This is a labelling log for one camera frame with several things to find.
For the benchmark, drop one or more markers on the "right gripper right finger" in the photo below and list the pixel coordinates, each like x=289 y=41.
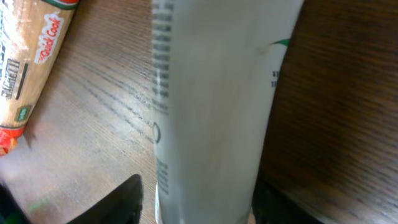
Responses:
x=270 y=206

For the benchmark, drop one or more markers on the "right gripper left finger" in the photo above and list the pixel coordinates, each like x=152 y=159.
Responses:
x=121 y=206

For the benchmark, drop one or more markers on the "white tube gold cap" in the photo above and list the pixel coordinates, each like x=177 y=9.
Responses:
x=215 y=69

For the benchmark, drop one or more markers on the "orange spaghetti pack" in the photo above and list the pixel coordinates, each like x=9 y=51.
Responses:
x=32 y=32

